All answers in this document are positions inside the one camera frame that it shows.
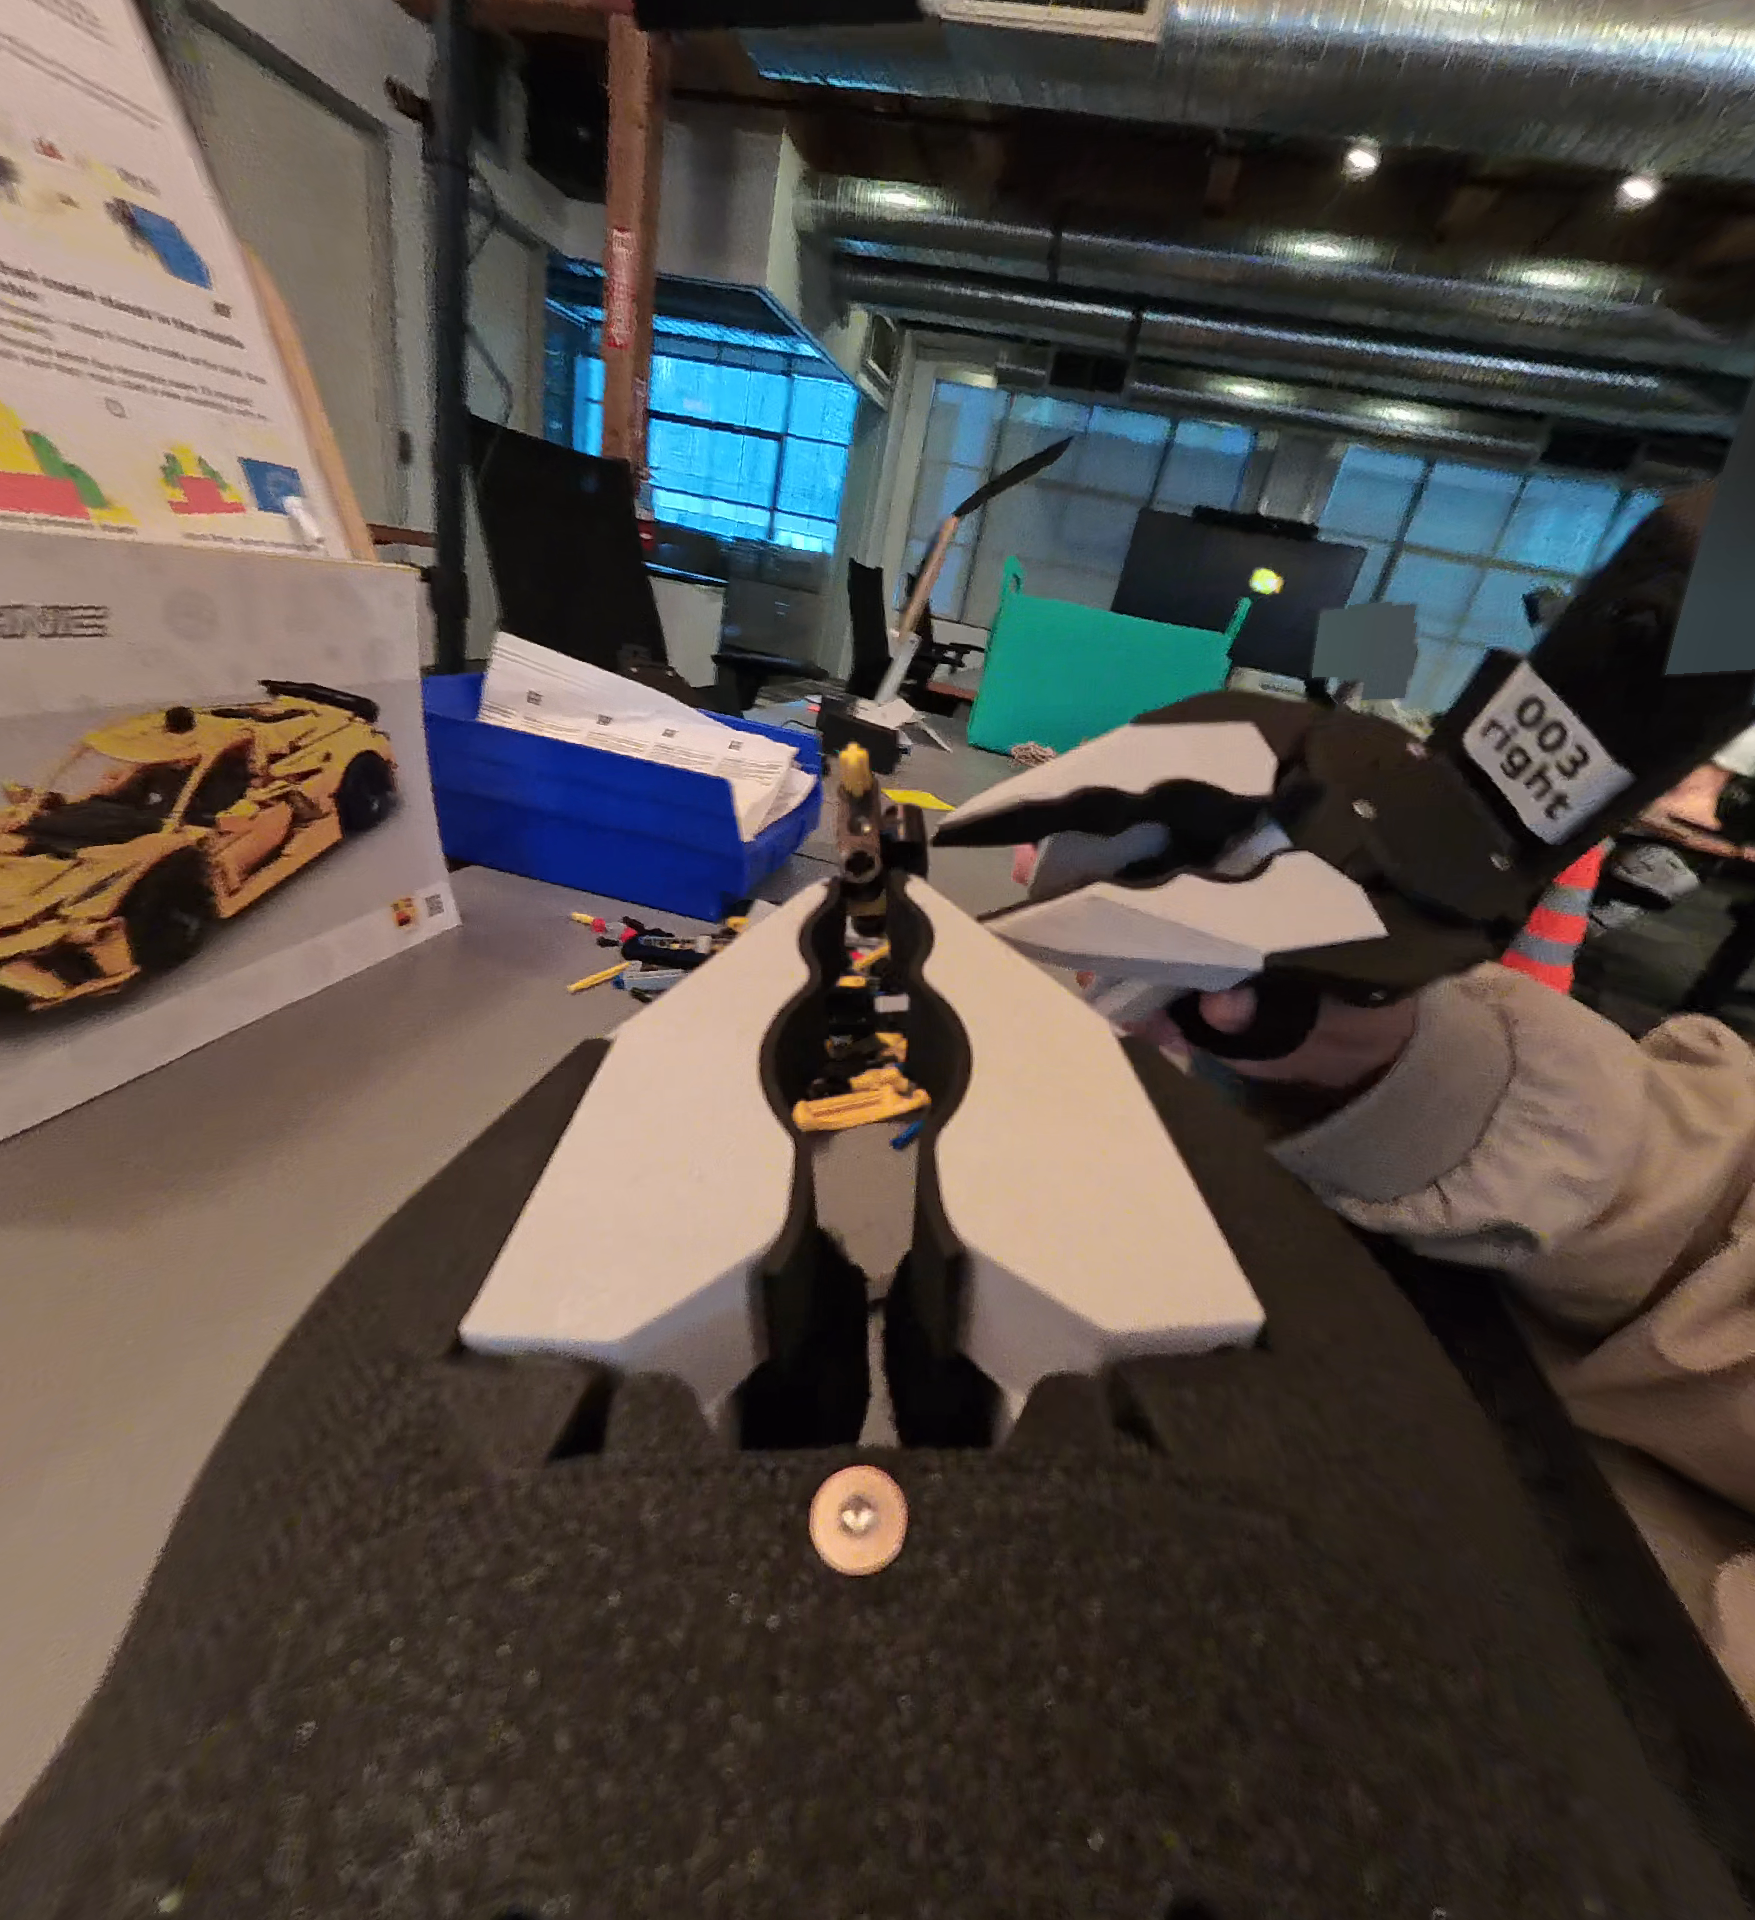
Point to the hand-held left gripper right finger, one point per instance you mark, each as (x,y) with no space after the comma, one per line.
(1102,1200)

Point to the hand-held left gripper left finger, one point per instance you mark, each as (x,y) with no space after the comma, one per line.
(621,1200)

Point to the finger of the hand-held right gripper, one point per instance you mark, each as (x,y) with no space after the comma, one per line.
(1119,764)
(1192,930)

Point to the pile of brick pieces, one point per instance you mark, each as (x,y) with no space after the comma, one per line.
(661,945)

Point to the small yellow black connector assembly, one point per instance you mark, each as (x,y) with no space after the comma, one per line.
(865,839)

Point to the person's right forearm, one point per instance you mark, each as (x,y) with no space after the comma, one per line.
(1568,1140)

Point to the person's right hand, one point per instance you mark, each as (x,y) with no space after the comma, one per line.
(1359,1043)

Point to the teal green storage box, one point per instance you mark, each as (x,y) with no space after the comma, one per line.
(1087,676)

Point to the orange traffic cone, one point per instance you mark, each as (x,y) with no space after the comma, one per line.
(1560,930)

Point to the yellow flat sheet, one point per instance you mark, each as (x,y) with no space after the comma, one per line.
(919,799)

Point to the black monitor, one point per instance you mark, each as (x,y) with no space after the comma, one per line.
(1192,569)

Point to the black device with green light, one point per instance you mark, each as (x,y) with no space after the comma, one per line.
(854,728)

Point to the black office chair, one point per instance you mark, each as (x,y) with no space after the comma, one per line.
(877,629)

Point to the wooden stick stand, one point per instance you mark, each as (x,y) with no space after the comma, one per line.
(967,524)

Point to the blue plastic storage box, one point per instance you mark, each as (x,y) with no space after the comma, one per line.
(592,825)

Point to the white car instruction booklet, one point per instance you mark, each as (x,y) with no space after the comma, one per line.
(293,961)

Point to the blue bin with papers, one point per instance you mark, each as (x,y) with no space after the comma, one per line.
(621,721)

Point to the large black panel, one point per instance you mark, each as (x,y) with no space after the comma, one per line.
(561,555)

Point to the ceiling spot light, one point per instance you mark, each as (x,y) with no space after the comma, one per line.
(1361,155)
(1639,187)

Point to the white air vent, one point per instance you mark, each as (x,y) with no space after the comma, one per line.
(1041,12)

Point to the dark metal stand pole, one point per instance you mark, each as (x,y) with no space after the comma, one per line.
(454,300)

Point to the black square box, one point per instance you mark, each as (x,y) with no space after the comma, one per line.
(566,120)

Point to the white sheet with colourful print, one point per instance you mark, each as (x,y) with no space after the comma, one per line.
(68,225)

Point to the silver ventilation duct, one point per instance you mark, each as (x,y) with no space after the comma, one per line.
(1416,61)

